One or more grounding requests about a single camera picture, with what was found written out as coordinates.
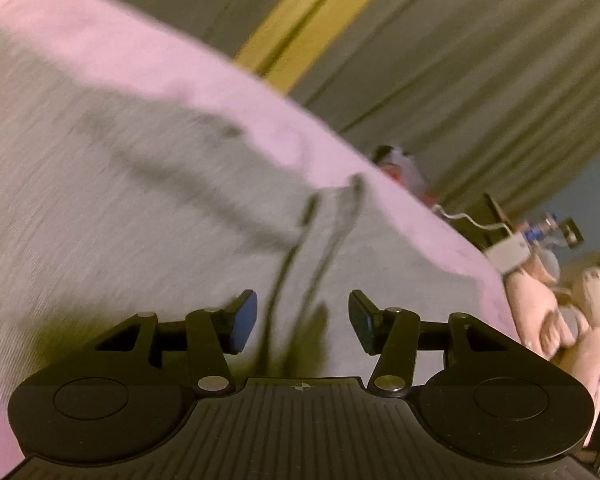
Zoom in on yellow curtain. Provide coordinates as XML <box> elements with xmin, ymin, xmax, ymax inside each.
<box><xmin>232</xmin><ymin>0</ymin><xmax>416</xmax><ymax>96</ymax></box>

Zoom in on beige plush toy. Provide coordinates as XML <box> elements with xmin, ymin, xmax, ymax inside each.
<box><xmin>560</xmin><ymin>247</ymin><xmax>600</xmax><ymax>331</ymax></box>

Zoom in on white charger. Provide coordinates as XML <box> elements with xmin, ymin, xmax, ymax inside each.
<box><xmin>485</xmin><ymin>235</ymin><xmax>531</xmax><ymax>276</ymax></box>

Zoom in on pink plush toy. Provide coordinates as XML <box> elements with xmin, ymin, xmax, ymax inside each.
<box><xmin>502</xmin><ymin>252</ymin><xmax>600</xmax><ymax>406</ymax></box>

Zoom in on grey pants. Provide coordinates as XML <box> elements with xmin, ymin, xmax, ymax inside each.
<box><xmin>0</xmin><ymin>22</ymin><xmax>506</xmax><ymax>386</ymax></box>

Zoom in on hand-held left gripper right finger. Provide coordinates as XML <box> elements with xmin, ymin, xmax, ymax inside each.
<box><xmin>348</xmin><ymin>289</ymin><xmax>562</xmax><ymax>398</ymax></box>

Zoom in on white cable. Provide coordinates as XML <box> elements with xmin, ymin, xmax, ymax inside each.
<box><xmin>430</xmin><ymin>205</ymin><xmax>513</xmax><ymax>238</ymax></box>

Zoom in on pink bedsheet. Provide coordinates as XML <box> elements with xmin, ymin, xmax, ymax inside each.
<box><xmin>0</xmin><ymin>0</ymin><xmax>531</xmax><ymax>480</ymax></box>

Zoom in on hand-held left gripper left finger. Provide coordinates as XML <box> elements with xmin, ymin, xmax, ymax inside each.
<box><xmin>50</xmin><ymin>288</ymin><xmax>259</xmax><ymax>397</ymax></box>

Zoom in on clear water bottle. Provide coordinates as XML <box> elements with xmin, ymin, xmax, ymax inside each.
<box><xmin>522</xmin><ymin>214</ymin><xmax>566</xmax><ymax>248</ymax></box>

